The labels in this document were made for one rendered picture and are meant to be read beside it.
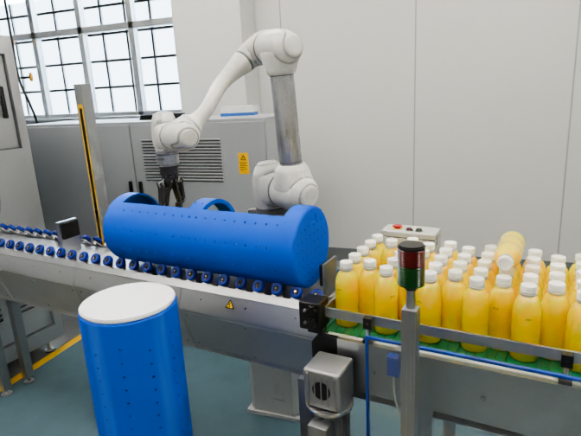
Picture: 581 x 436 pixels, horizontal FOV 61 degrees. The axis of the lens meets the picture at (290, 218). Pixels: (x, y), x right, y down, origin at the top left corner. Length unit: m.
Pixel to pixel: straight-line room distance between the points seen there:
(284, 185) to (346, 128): 2.38
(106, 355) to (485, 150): 3.48
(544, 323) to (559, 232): 3.08
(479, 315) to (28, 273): 2.00
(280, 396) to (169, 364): 1.18
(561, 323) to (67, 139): 3.64
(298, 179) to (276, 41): 0.56
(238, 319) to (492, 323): 0.85
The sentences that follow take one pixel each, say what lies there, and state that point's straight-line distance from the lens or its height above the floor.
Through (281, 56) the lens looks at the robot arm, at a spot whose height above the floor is 1.74.
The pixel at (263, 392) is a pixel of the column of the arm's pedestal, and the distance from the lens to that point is 2.68.
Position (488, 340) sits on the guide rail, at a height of 0.97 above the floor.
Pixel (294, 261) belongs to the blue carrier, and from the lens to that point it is 1.60.
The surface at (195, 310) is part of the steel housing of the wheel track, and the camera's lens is 1.92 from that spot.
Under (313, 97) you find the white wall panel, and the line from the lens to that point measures 4.51.
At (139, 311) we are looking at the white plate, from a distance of 1.48.
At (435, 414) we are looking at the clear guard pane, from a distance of 1.48.
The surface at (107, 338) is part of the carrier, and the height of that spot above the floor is 0.98.
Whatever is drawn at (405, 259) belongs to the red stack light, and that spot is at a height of 1.23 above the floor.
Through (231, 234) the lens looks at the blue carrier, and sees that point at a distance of 1.71.
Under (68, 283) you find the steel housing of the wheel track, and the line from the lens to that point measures 2.42.
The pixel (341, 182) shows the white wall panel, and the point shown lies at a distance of 4.52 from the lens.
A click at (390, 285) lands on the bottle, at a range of 1.47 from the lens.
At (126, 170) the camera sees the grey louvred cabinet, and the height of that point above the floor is 1.09.
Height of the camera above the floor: 1.62
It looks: 15 degrees down
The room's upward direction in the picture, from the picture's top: 3 degrees counter-clockwise
